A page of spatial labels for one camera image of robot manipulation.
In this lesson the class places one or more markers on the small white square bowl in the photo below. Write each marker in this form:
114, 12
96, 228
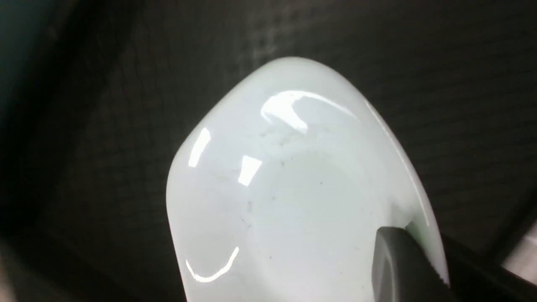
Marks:
277, 194

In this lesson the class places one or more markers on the black serving tray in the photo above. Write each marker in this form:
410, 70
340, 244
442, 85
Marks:
89, 135

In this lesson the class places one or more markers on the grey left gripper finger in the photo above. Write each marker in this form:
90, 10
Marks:
401, 271

